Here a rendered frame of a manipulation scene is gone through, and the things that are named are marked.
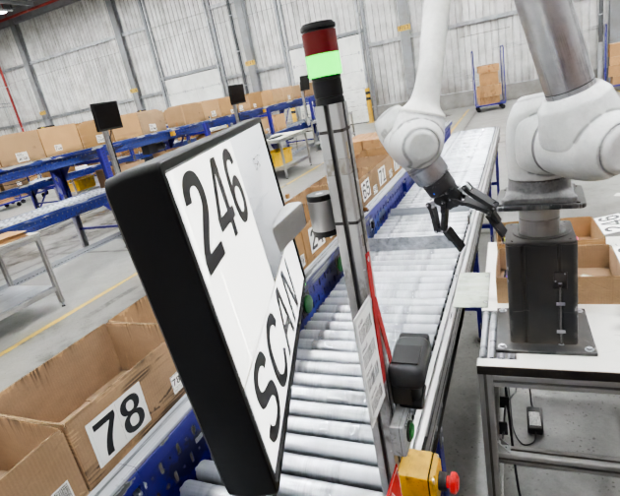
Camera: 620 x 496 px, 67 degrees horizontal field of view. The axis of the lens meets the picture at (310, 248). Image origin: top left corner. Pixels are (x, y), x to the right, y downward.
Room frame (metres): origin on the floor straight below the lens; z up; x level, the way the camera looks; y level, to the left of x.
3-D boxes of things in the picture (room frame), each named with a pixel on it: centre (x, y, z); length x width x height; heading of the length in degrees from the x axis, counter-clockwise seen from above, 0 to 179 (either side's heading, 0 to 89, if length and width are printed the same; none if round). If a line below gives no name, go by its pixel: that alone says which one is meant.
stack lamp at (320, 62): (0.73, -0.07, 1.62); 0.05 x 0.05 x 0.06
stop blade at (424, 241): (2.18, -0.48, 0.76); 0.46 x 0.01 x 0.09; 64
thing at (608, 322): (1.47, -0.88, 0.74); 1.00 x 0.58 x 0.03; 155
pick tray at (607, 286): (1.51, -0.84, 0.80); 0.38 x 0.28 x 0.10; 64
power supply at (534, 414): (1.68, -0.83, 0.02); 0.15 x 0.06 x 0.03; 155
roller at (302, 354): (1.34, -0.07, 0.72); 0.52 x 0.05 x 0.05; 64
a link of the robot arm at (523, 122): (1.24, -0.66, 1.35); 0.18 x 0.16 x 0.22; 3
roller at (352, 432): (1.04, 0.08, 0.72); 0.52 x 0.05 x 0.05; 64
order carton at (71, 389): (1.04, 0.59, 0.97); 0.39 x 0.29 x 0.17; 154
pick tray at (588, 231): (1.81, -0.97, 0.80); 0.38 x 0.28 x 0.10; 67
